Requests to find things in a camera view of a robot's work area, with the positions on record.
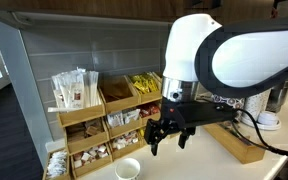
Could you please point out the wooden condiment rack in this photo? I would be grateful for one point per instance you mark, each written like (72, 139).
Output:
(80, 115)

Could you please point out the wooden wall cabinet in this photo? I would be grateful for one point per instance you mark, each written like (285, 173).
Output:
(84, 5)

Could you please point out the red sugar packets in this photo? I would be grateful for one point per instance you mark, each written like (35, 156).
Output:
(149, 110)

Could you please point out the clear white packets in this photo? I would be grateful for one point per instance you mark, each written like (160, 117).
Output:
(122, 117)

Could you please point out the brown sugar packets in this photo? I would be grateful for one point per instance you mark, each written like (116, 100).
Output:
(84, 130)

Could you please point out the red white creamer pile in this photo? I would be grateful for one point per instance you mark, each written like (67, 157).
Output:
(90, 155)
(125, 140)

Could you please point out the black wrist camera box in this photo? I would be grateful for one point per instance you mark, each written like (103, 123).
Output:
(210, 115)

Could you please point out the silver coffee machine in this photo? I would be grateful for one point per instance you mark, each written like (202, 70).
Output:
(279, 96)

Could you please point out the tall paper cup stack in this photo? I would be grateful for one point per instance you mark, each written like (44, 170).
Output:
(255, 106)

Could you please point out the white creamer pods pile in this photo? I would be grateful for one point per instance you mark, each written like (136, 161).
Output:
(56, 163)

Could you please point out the wooden tea box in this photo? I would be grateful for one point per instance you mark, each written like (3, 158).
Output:
(237, 148)

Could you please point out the patterned paper cup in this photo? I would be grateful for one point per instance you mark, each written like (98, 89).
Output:
(127, 170)

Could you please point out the white stir stick packets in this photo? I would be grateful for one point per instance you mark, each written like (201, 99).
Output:
(70, 90)

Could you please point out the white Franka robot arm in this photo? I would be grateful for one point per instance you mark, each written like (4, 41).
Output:
(250, 56)

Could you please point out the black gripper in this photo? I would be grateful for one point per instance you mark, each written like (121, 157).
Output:
(165, 123)

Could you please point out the under cabinet light strip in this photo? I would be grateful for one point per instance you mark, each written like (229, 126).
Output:
(84, 18)

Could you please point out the small wooden creamer box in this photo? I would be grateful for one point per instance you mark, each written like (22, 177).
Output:
(68, 166)

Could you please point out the yellow sweetener packets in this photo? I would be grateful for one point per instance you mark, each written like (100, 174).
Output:
(144, 83)

